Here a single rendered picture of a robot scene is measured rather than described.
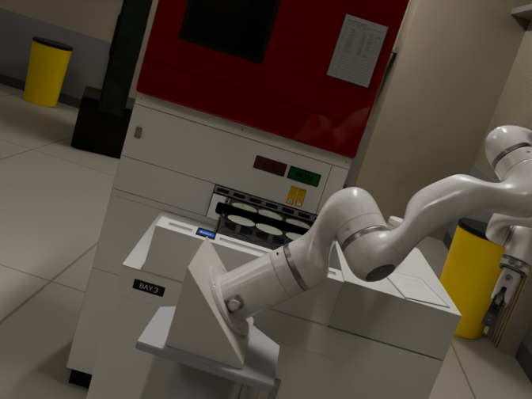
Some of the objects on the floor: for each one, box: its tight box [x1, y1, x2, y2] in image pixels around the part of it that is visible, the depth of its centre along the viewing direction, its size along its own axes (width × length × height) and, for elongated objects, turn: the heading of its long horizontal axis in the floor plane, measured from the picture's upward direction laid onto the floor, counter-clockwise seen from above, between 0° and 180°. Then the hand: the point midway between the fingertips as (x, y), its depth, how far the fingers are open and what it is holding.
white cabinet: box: [86, 265, 443, 399], centre depth 228 cm, size 64×96×82 cm, turn 38°
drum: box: [439, 218, 505, 340], centre depth 470 cm, size 48×47×75 cm
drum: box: [23, 36, 73, 107], centre depth 790 cm, size 46×46×73 cm
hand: (488, 319), depth 189 cm, fingers closed
